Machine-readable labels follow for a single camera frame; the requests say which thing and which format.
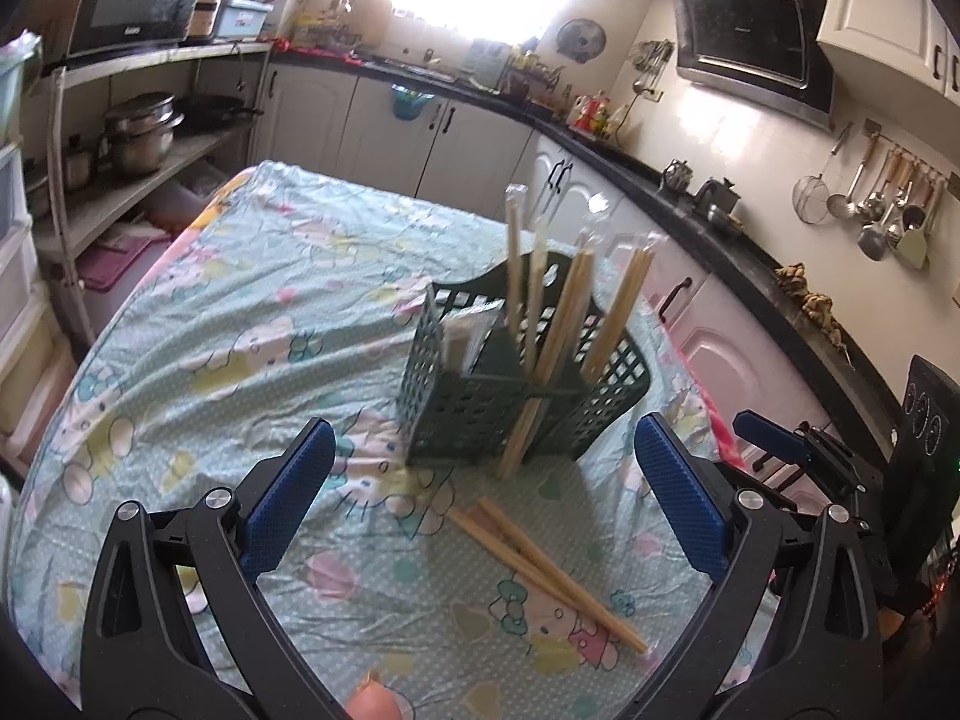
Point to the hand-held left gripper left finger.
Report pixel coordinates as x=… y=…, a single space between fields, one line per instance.
x=289 y=495

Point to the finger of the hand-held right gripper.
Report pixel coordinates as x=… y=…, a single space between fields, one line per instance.
x=772 y=436

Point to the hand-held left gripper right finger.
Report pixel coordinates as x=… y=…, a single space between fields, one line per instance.
x=682 y=502

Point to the pile of chopsticks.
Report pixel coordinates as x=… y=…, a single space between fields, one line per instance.
x=540 y=581

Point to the dark green plastic utensil holder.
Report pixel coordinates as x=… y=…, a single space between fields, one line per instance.
x=465 y=420

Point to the bamboo chopstick pair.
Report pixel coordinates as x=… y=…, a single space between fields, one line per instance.
x=626 y=292
x=534 y=300
x=570 y=300
x=514 y=277

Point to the row of hanging kitchen utensils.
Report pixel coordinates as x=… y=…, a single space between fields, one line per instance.
x=892 y=202

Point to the person's left hand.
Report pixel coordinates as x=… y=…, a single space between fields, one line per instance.
x=373 y=699

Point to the ginger root pile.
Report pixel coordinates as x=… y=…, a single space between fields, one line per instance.
x=814 y=304

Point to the light blue cartoon tablecloth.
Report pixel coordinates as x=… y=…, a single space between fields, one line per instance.
x=247 y=330

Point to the clear plastic wrapper bundle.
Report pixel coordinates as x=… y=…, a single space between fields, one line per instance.
x=465 y=334

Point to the dark metal teapot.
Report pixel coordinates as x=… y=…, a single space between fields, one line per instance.
x=718 y=195

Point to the black kitchen countertop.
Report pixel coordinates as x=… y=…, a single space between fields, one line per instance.
x=675 y=199

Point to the steel kettle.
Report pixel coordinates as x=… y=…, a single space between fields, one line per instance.
x=676 y=178

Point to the pink plastic bin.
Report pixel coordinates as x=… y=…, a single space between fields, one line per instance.
x=120 y=266

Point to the white metal shelf rack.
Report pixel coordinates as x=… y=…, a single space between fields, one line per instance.
x=135 y=187

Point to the plastic storage drawer tower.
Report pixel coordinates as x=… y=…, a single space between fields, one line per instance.
x=19 y=277

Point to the colorful condiment bottles cluster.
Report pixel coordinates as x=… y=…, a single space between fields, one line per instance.
x=596 y=114

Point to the white kitchen base cabinets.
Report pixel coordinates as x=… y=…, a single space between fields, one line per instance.
x=480 y=157

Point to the stacked steel pots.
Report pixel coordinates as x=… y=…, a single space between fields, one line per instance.
x=142 y=135

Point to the black frying pan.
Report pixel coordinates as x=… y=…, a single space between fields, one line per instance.
x=217 y=111

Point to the small steel pot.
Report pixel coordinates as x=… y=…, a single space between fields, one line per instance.
x=77 y=165

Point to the blue hanging plastic basket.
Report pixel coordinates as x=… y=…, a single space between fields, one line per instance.
x=411 y=101

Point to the black range hood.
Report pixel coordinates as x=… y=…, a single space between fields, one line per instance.
x=750 y=22

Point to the light blue storage box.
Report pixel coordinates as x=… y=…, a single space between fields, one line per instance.
x=241 y=19

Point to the beige ceramic jar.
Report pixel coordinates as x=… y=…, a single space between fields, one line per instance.
x=371 y=7

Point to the small round wall fan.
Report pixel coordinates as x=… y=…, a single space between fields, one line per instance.
x=581 y=40

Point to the white upper wall cabinet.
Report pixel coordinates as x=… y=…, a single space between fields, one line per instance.
x=877 y=7

